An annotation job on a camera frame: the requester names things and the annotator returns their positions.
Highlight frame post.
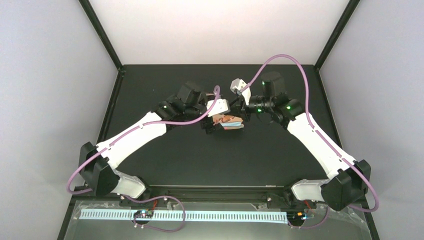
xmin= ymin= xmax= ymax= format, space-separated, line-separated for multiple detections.
xmin=314 ymin=0 xmax=361 ymax=72
xmin=78 ymin=0 xmax=123 ymax=72

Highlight right rear frame post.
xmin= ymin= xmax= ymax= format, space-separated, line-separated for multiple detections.
xmin=314 ymin=0 xmax=361 ymax=72

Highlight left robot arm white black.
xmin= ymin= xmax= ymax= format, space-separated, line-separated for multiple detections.
xmin=67 ymin=81 xmax=222 ymax=199

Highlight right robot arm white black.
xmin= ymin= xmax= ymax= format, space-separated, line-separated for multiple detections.
xmin=230 ymin=71 xmax=371 ymax=212

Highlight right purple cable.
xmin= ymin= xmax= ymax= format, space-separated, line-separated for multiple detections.
xmin=238 ymin=54 xmax=381 ymax=230

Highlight white slotted cable duct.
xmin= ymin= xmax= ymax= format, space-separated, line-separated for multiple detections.
xmin=79 ymin=209 xmax=288 ymax=224

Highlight brown plaid glasses case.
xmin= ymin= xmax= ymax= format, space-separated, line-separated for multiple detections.
xmin=212 ymin=114 xmax=244 ymax=130

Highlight left rear frame post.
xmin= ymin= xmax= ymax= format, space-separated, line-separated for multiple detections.
xmin=78 ymin=0 xmax=123 ymax=72

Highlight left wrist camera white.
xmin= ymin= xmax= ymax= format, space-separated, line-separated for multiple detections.
xmin=206 ymin=98 xmax=231 ymax=117

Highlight black aluminium frame rail front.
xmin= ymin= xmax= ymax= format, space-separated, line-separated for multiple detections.
xmin=74 ymin=185 xmax=327 ymax=204

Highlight pink transparent sunglasses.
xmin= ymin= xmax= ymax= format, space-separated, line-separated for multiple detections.
xmin=206 ymin=94 xmax=237 ymax=126

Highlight light blue cleaning cloth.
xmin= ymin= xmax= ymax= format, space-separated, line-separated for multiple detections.
xmin=221 ymin=121 xmax=244 ymax=129

